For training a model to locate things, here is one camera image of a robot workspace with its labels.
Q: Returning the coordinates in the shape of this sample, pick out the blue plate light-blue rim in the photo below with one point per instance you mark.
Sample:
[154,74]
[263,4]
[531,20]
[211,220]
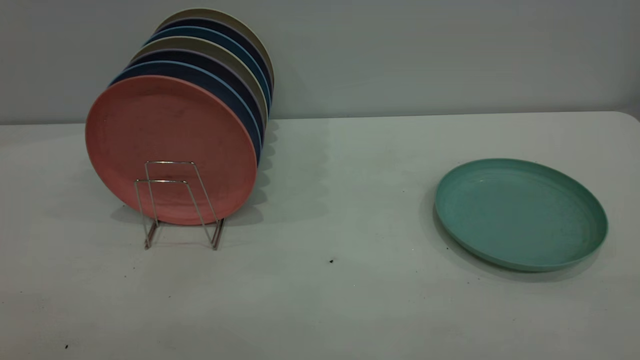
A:
[200,77]

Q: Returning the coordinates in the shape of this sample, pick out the teal blue round plate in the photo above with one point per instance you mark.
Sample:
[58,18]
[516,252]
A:
[225,40]

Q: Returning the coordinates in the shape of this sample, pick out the pink round plate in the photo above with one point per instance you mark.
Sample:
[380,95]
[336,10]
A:
[165,135]

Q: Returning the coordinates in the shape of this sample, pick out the green round plate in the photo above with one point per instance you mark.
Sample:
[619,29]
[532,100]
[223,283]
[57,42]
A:
[520,215]

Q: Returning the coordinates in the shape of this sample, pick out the navy plate purple rim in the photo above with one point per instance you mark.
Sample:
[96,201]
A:
[230,29]
[210,62]

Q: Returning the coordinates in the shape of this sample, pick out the beige round plate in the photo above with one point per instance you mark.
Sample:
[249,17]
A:
[215,13]
[215,48]

